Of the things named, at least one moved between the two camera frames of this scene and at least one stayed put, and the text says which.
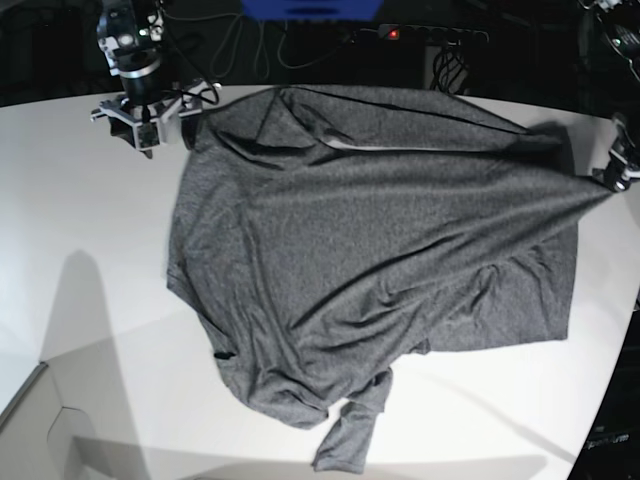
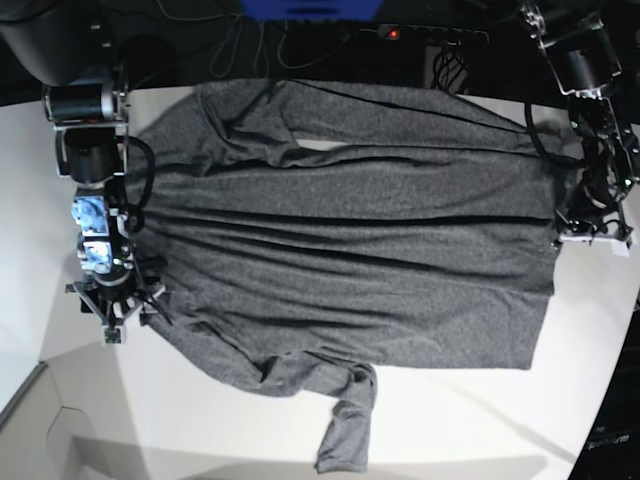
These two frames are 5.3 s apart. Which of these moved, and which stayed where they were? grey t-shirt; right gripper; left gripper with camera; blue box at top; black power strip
Moved: grey t-shirt; left gripper with camera; right gripper
Stayed: blue box at top; black power strip
